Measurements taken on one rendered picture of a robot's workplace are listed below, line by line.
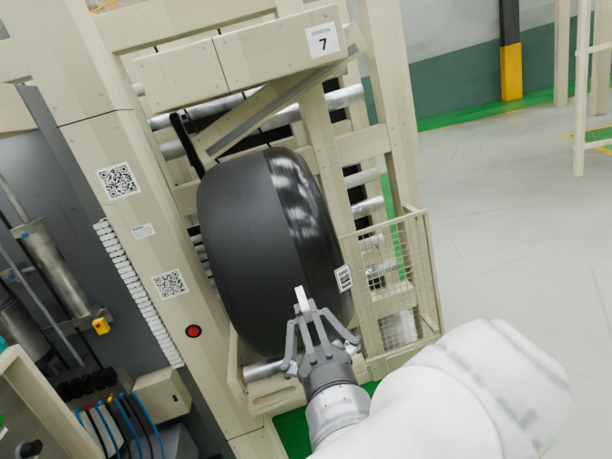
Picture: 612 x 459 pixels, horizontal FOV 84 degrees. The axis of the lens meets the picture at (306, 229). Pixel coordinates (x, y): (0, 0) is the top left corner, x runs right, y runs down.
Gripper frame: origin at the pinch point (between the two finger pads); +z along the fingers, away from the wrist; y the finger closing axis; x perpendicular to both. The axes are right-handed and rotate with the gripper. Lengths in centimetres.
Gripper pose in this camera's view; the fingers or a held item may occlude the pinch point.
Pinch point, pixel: (303, 303)
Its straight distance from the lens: 64.2
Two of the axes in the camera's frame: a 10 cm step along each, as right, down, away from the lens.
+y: -9.5, 3.2, -0.7
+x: 2.4, 8.3, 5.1
